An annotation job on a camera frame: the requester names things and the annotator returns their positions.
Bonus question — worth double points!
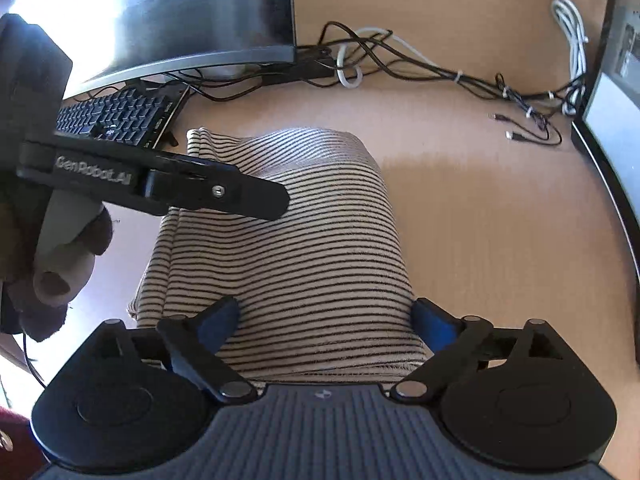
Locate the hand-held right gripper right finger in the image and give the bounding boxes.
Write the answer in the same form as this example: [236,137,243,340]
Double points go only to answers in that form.
[390,297,566,402]

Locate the white computer case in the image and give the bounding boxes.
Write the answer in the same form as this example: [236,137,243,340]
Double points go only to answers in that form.
[570,0,640,286]

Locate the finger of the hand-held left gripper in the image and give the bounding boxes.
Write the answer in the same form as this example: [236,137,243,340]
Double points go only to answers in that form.
[145,157,290,222]

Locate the thick white power cable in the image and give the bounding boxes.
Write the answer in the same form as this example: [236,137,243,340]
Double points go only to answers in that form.
[547,0,591,116]

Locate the dark red garment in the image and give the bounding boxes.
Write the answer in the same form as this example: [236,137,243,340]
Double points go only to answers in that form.
[0,405,48,480]

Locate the black keyboard cable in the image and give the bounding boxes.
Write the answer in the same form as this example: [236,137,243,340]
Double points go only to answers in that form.
[165,70,301,103]

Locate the curved black monitor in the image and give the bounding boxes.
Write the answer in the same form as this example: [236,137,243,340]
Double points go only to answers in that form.
[0,0,298,101]

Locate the black keyboard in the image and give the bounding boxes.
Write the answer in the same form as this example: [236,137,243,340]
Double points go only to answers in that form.
[55,85,191,148]

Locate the black monitor stand base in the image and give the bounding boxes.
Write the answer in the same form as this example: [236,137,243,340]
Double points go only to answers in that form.
[240,45,335,86]

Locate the striped beige sweater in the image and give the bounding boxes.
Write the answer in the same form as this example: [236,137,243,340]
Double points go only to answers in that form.
[126,128,436,378]

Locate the person's left hand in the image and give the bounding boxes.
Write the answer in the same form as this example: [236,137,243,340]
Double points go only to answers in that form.
[0,180,116,343]

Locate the black cable bundle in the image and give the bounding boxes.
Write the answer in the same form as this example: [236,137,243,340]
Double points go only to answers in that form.
[320,21,588,150]

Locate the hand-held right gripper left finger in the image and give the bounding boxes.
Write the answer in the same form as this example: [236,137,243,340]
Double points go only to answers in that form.
[92,296,258,403]

